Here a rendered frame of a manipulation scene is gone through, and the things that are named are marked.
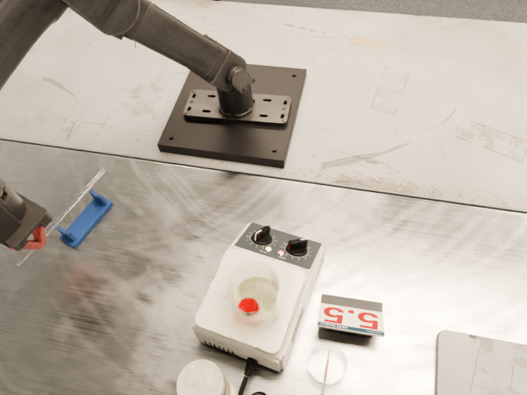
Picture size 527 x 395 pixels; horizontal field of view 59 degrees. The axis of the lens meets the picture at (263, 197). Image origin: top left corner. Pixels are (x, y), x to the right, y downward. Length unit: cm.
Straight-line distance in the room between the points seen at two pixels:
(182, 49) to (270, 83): 28
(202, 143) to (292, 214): 22
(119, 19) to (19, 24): 11
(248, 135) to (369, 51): 34
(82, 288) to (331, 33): 72
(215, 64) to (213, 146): 16
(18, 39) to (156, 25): 18
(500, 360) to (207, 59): 60
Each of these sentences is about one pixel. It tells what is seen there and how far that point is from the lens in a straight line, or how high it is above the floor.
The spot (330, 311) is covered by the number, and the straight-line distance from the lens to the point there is 69.
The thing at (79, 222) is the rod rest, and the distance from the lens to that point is 85.
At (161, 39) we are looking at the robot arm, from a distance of 68.
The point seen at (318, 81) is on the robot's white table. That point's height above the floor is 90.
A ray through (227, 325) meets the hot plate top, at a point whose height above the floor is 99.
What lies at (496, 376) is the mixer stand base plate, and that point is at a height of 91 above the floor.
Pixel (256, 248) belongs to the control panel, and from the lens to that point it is 68.
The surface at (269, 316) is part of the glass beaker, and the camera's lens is 57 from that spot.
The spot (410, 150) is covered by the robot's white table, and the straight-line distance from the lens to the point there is 88.
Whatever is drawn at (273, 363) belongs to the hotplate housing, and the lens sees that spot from 64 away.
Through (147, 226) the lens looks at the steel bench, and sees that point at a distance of 81.
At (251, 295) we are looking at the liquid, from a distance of 59.
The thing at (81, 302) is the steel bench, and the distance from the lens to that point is 79.
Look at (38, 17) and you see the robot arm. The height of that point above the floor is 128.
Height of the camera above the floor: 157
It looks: 57 degrees down
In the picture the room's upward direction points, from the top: 8 degrees counter-clockwise
